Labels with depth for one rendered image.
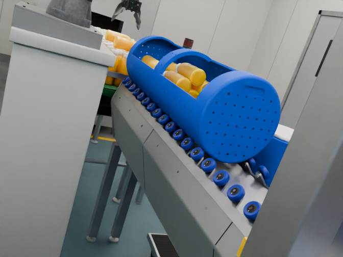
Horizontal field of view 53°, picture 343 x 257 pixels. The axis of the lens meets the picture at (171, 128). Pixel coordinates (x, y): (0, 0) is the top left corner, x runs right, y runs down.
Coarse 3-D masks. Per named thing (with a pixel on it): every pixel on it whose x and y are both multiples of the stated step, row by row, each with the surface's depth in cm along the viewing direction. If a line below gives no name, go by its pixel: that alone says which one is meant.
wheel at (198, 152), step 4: (196, 148) 105; (200, 148) 103; (192, 152) 104; (196, 152) 103; (200, 152) 102; (204, 152) 103; (192, 156) 103; (196, 156) 102; (200, 156) 102; (196, 160) 103
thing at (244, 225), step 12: (132, 96) 164; (144, 108) 148; (156, 120) 135; (168, 144) 118; (180, 156) 110; (192, 168) 102; (204, 180) 96; (216, 192) 90; (228, 204) 85; (228, 216) 82; (240, 216) 80; (240, 228) 78
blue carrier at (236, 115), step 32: (128, 64) 169; (160, 64) 134; (192, 64) 163; (160, 96) 128; (192, 96) 105; (224, 96) 97; (256, 96) 102; (192, 128) 104; (224, 128) 102; (256, 128) 106; (224, 160) 106
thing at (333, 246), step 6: (342, 222) 66; (342, 228) 66; (336, 234) 66; (342, 234) 67; (336, 240) 67; (342, 240) 68; (330, 246) 67; (336, 246) 68; (342, 246) 69; (330, 252) 68; (336, 252) 69; (342, 252) 69
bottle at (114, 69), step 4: (116, 56) 185; (116, 60) 184; (116, 64) 185; (112, 68) 185; (116, 68) 187; (108, 76) 186; (108, 80) 186; (112, 80) 188; (108, 84) 187; (112, 84) 189
